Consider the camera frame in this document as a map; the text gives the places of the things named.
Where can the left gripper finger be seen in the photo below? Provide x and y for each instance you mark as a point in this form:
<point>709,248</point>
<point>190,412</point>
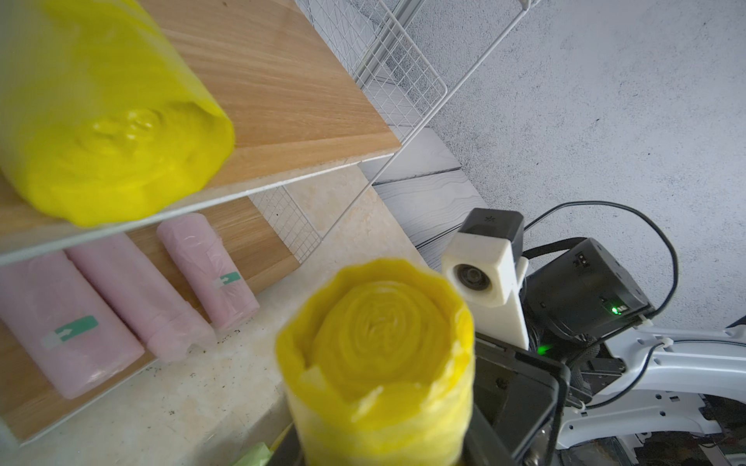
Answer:
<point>289,452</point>

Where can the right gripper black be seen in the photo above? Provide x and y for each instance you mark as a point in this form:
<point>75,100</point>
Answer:
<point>519,397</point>

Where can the light green bag roll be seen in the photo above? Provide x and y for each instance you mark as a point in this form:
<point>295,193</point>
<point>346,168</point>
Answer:
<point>257,455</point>

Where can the yellow bag roll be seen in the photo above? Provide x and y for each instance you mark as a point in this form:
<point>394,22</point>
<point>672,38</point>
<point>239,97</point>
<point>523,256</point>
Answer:
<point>102,121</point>
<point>378,367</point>

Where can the pink bag roll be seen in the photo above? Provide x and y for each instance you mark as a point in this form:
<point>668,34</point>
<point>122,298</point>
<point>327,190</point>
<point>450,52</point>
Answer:
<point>142,297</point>
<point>67,328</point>
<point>198,252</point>

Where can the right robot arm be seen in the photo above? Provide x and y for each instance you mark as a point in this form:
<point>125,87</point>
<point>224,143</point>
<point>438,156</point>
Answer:
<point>657,380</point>

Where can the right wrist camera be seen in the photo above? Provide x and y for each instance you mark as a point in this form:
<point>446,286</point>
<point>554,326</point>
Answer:
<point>484,262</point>

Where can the white wire wooden shelf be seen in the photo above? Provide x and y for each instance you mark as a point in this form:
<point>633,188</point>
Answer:
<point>302,125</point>

